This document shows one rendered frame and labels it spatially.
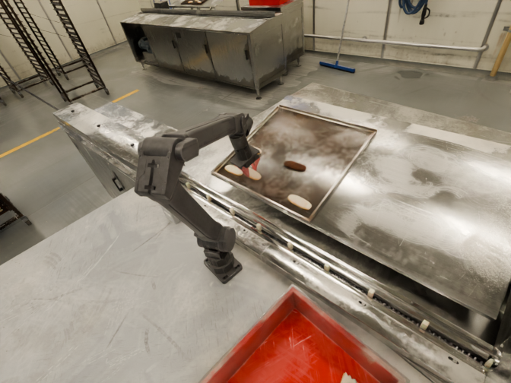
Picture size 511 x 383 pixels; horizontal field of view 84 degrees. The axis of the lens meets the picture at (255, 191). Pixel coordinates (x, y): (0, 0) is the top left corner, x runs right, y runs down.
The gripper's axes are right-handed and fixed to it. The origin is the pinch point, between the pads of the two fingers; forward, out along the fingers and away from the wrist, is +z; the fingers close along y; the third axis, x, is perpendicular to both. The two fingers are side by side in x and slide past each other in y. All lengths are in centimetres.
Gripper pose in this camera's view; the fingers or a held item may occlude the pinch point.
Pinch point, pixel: (251, 172)
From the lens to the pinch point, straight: 111.9
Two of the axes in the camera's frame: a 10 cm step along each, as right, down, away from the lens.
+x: 6.8, 4.3, -6.0
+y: -6.9, 6.5, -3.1
